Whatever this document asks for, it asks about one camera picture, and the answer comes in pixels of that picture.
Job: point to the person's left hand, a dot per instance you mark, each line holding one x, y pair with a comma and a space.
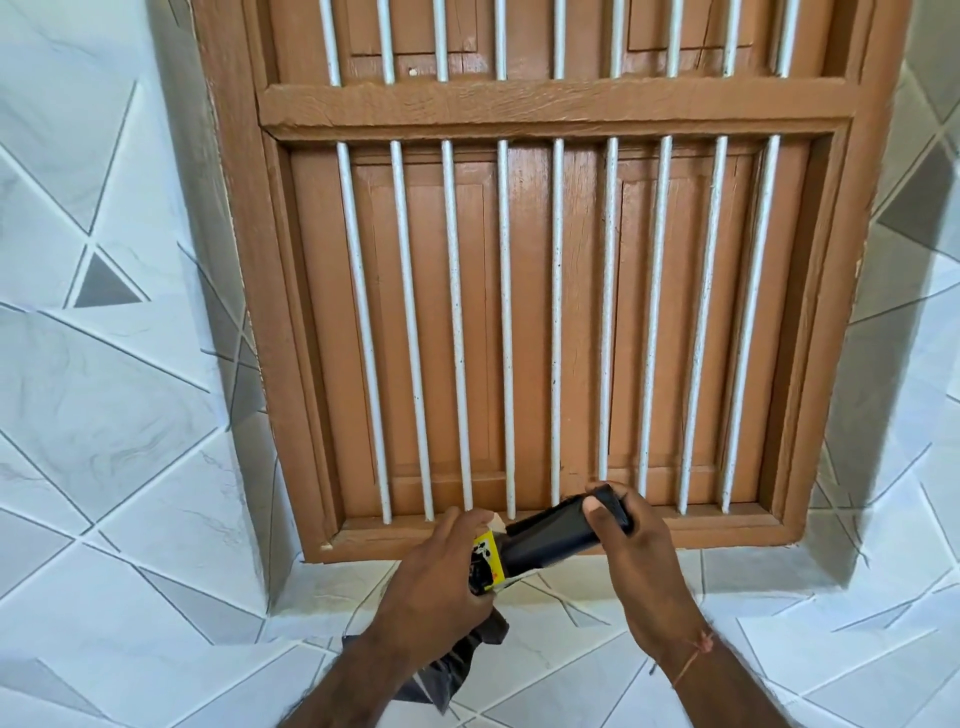
427, 600

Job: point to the person's right hand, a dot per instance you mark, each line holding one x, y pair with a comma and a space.
652, 577

